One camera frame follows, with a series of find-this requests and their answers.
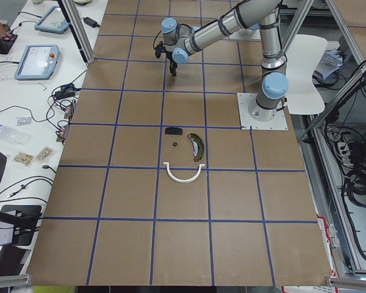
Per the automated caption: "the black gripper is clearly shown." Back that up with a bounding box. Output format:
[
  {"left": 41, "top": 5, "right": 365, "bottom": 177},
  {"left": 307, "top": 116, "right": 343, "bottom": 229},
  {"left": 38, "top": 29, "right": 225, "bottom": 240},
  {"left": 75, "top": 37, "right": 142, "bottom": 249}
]
[{"left": 169, "top": 57, "right": 178, "bottom": 76}]

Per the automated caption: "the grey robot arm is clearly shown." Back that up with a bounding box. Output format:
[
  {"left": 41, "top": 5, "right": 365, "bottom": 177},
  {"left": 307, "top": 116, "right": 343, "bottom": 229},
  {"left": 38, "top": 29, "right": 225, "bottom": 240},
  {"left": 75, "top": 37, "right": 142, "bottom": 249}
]
[{"left": 153, "top": 0, "right": 289, "bottom": 122}]

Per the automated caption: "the dark grey brake pad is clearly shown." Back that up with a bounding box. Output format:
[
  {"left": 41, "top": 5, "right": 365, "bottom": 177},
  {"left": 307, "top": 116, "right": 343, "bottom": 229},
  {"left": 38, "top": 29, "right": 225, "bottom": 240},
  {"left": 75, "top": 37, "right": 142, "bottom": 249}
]
[{"left": 165, "top": 127, "right": 183, "bottom": 136}]

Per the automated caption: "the olive curved brake shoe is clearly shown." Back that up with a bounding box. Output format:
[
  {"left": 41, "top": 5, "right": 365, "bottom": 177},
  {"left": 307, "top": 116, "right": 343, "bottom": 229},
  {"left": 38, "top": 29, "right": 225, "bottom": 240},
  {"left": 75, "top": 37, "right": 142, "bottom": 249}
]
[{"left": 187, "top": 132, "right": 204, "bottom": 162}]

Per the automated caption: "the black power adapter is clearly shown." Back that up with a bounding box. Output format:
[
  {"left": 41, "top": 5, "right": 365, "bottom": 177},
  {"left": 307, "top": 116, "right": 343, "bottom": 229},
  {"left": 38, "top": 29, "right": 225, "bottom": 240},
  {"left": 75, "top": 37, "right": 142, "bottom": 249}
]
[{"left": 83, "top": 17, "right": 100, "bottom": 28}]

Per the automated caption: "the far teach pendant tablet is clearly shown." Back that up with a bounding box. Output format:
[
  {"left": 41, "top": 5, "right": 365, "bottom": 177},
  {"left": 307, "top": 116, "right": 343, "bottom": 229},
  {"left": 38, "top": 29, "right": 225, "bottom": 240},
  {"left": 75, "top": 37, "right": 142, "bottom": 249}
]
[{"left": 34, "top": 6, "right": 69, "bottom": 34}]

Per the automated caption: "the teach pendant tablet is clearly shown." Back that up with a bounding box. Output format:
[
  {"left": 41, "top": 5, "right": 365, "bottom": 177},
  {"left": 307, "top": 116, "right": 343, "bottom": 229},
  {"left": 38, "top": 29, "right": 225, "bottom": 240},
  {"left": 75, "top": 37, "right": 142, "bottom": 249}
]
[
  {"left": 34, "top": 6, "right": 69, "bottom": 34},
  {"left": 14, "top": 45, "right": 60, "bottom": 81}
]

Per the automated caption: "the white chair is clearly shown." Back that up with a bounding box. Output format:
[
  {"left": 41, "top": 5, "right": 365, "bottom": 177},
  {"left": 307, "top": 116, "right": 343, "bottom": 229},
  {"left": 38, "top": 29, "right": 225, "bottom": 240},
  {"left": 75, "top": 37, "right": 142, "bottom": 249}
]
[{"left": 285, "top": 34, "right": 328, "bottom": 115}]

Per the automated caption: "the near teach pendant tablet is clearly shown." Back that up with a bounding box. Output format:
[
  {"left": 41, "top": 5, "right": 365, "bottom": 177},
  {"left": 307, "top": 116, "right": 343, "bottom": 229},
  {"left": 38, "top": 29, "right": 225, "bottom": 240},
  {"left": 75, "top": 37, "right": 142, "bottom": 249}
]
[{"left": 14, "top": 45, "right": 60, "bottom": 81}]

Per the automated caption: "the clear plastic water bottle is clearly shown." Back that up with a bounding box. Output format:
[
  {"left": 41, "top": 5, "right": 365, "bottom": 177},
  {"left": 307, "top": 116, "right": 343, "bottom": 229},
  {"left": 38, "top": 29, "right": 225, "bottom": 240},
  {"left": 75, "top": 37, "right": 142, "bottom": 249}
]
[{"left": 0, "top": 124, "right": 29, "bottom": 145}]

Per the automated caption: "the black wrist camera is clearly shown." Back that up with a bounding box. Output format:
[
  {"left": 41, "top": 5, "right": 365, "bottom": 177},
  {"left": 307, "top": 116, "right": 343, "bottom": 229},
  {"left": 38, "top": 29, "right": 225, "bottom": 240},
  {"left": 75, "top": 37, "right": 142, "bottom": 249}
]
[{"left": 154, "top": 41, "right": 165, "bottom": 59}]

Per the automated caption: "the white curved plastic bracket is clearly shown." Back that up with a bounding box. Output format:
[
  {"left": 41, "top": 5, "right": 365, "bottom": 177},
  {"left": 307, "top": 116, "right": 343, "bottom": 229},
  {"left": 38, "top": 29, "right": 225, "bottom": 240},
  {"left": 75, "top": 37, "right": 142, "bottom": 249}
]
[{"left": 163, "top": 162, "right": 206, "bottom": 184}]

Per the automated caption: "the aluminium frame post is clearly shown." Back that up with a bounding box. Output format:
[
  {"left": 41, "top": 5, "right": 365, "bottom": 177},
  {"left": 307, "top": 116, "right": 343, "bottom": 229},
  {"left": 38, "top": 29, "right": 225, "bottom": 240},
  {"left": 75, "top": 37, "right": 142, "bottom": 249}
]
[{"left": 57, "top": 0, "right": 95, "bottom": 64}]

